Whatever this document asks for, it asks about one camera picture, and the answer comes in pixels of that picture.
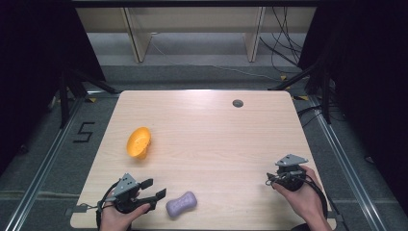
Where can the grey round table grommet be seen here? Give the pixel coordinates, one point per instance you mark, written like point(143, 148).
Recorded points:
point(237, 103)

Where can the aluminium floor rail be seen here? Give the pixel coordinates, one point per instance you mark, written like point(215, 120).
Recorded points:
point(41, 170)
point(348, 166)

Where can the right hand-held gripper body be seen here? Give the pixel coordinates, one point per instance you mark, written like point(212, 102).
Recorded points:
point(291, 178)

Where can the grey table bracket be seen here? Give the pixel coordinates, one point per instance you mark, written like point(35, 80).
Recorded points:
point(75, 210)
point(339, 218)

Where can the person's left hand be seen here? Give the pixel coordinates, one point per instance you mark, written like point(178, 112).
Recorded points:
point(115, 221)

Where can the person's right hand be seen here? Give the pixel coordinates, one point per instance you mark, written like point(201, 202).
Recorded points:
point(304, 200)

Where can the black metal stand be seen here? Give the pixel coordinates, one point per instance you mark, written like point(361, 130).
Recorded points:
point(64, 99)
point(325, 93)

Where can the black curtain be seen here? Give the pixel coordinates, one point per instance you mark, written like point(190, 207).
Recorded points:
point(369, 80)
point(38, 64)

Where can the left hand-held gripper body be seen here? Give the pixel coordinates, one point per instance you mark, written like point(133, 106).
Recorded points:
point(125, 186)

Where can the orange plastic bowl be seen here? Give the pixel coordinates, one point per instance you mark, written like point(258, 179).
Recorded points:
point(138, 142)

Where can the yellow tape piece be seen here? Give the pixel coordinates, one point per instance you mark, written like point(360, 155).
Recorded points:
point(283, 77)
point(92, 99)
point(303, 97)

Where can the black overhead frame bar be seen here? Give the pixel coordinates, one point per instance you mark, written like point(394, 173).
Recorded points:
point(192, 3)

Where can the purple soap bar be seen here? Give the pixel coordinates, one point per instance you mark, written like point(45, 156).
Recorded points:
point(181, 204)

